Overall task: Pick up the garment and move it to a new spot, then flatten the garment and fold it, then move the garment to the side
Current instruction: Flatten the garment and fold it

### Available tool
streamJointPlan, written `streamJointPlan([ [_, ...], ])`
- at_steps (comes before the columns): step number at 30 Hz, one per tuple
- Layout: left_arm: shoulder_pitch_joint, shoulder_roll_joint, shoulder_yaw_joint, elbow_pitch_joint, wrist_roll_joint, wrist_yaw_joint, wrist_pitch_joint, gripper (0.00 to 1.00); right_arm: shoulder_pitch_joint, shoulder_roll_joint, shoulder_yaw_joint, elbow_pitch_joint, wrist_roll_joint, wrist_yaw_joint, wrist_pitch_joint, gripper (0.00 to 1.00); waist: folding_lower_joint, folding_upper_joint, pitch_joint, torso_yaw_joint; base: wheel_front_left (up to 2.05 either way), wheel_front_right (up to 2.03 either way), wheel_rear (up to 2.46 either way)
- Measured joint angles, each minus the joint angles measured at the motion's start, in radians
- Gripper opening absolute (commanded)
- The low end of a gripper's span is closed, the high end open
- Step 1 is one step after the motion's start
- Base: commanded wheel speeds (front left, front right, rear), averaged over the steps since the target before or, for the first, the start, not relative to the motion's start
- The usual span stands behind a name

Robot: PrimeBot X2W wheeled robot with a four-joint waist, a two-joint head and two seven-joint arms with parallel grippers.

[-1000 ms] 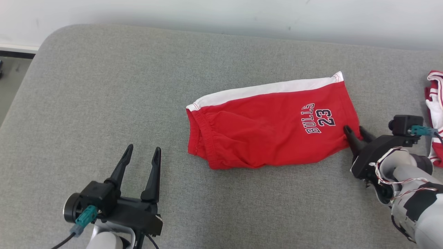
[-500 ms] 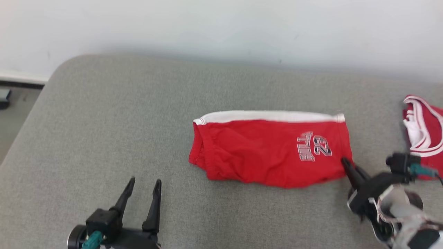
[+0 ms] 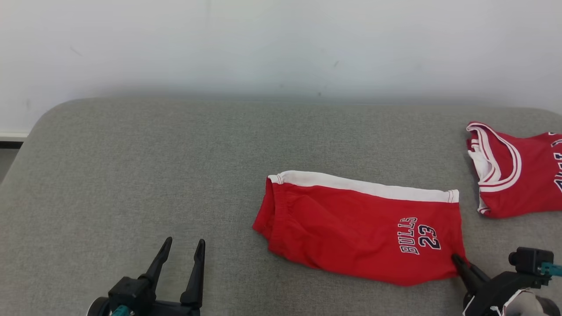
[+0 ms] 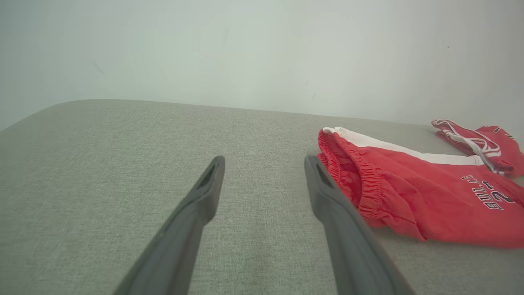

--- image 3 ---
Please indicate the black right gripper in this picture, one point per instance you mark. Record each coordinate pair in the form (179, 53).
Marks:
(491, 296)

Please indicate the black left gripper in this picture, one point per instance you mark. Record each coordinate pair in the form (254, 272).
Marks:
(171, 309)

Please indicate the red white basketball jersey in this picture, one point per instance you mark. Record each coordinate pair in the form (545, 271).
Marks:
(518, 175)

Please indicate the red white basketball shorts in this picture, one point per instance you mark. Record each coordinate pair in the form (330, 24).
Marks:
(351, 228)

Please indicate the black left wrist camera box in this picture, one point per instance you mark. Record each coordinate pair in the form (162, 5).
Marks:
(131, 292)

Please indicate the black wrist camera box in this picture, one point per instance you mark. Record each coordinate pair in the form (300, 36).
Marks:
(131, 292)
(529, 261)

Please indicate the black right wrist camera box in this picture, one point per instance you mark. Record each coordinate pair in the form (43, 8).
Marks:
(529, 261)

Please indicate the white wall baseboard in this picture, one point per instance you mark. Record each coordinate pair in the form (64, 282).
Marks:
(13, 136)

